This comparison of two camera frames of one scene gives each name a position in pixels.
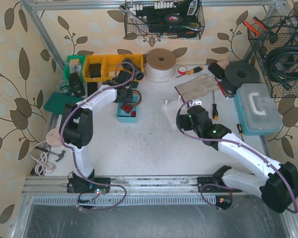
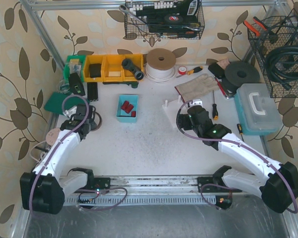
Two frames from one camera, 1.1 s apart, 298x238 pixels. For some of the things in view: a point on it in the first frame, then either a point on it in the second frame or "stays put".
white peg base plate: (172, 110) stays put
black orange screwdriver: (215, 113) stays put
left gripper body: (128, 94) → (82, 110)
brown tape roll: (137, 92) → (100, 123)
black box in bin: (95, 70) stays put
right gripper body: (184, 121) stays put
